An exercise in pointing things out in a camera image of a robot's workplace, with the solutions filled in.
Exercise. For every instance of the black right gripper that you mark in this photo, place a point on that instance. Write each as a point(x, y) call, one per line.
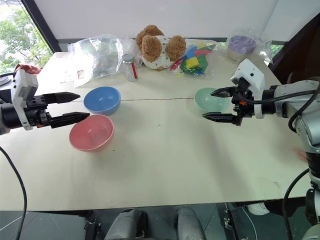
point(246, 107)

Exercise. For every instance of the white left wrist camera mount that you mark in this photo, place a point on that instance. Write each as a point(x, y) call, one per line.
point(23, 87)

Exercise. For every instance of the bag of colourful blocks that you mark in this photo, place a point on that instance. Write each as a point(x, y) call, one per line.
point(193, 61)

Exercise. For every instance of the white shoe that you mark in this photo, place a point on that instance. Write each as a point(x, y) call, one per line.
point(257, 208)

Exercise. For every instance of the red bowl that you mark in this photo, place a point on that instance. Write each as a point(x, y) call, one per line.
point(91, 136)

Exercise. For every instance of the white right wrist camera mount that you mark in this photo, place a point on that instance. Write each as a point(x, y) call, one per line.
point(252, 72)

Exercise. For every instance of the red cloth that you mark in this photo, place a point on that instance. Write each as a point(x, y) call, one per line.
point(28, 68)

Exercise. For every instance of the black window frame beam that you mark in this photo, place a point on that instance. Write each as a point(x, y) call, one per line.
point(40, 22)

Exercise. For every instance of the dark rounded grey shape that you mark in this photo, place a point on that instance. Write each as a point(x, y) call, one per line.
point(125, 225)
point(190, 222)

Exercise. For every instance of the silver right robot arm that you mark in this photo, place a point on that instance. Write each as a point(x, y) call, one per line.
point(310, 130)

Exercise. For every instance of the grey round device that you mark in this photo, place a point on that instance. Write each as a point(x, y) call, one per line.
point(4, 80)

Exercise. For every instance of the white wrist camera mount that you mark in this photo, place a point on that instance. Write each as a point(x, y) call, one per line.
point(252, 72)
point(23, 87)

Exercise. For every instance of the green bowl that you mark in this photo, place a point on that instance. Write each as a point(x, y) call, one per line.
point(210, 101)

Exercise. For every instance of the clear glass jar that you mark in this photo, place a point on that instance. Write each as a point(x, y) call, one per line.
point(131, 70)

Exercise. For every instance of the bagged purple and white container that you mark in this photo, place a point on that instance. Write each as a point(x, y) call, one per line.
point(241, 45)

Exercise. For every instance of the large clear plastic bag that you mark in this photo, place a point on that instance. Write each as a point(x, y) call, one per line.
point(97, 58)

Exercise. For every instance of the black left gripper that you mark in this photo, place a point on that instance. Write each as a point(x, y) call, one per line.
point(38, 117)

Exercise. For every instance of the brown teddy bear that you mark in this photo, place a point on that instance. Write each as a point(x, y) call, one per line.
point(155, 47)

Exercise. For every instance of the black metal bracket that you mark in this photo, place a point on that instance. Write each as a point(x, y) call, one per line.
point(232, 222)
point(92, 230)

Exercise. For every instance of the blue bowl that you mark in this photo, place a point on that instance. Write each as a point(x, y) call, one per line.
point(101, 101)

